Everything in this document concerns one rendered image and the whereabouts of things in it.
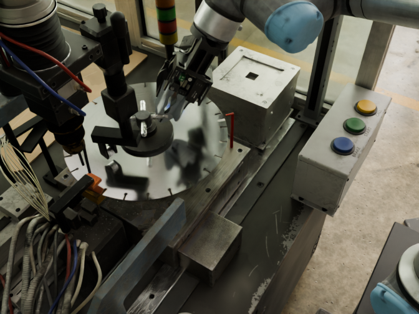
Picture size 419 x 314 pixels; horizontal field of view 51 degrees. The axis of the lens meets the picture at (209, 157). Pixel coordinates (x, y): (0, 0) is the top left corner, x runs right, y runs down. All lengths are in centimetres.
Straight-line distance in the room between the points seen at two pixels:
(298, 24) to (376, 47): 44
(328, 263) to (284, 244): 88
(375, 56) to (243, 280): 57
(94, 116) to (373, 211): 139
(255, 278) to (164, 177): 29
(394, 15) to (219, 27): 26
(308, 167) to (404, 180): 127
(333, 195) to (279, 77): 32
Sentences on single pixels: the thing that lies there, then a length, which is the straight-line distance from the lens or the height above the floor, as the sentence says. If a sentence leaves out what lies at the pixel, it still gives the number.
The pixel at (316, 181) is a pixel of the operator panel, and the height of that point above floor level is 84.
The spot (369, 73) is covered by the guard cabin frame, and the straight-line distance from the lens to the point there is 112.
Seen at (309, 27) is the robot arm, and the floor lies 123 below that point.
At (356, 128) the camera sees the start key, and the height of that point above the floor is 91.
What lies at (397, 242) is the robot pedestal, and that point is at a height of 75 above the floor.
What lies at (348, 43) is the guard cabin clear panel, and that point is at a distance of 112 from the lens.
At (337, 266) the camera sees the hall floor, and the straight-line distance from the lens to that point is 185.
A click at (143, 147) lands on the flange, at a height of 96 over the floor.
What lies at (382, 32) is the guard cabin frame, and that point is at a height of 105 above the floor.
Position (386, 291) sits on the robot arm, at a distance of 74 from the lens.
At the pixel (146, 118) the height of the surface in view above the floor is 100.
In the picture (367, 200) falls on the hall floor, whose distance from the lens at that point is 207.
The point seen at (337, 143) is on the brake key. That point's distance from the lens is 96.
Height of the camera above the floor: 159
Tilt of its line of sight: 48 degrees down
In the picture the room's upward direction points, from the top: 2 degrees counter-clockwise
